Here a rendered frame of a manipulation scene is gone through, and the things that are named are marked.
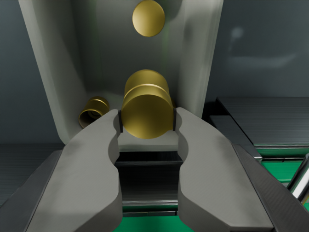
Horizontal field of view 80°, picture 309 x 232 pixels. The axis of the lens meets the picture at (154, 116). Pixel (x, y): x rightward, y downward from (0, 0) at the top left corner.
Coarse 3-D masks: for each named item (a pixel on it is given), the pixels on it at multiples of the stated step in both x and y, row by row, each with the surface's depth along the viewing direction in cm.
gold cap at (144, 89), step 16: (128, 80) 14; (144, 80) 12; (160, 80) 13; (128, 96) 11; (144, 96) 11; (160, 96) 11; (128, 112) 11; (144, 112) 11; (160, 112) 11; (128, 128) 12; (144, 128) 12; (160, 128) 12
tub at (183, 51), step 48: (48, 0) 18; (96, 0) 22; (192, 0) 20; (48, 48) 18; (96, 48) 24; (144, 48) 25; (192, 48) 21; (48, 96) 20; (192, 96) 22; (144, 144) 24
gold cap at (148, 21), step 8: (144, 0) 18; (152, 0) 18; (136, 8) 18; (144, 8) 18; (152, 8) 18; (160, 8) 18; (136, 16) 19; (144, 16) 19; (152, 16) 19; (160, 16) 19; (136, 24) 19; (144, 24) 19; (152, 24) 19; (160, 24) 19; (144, 32) 20; (152, 32) 20
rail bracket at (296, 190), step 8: (256, 152) 18; (304, 160) 11; (304, 168) 11; (296, 176) 11; (304, 176) 11; (288, 184) 12; (296, 184) 11; (304, 184) 11; (296, 192) 11; (304, 192) 11; (304, 200) 11
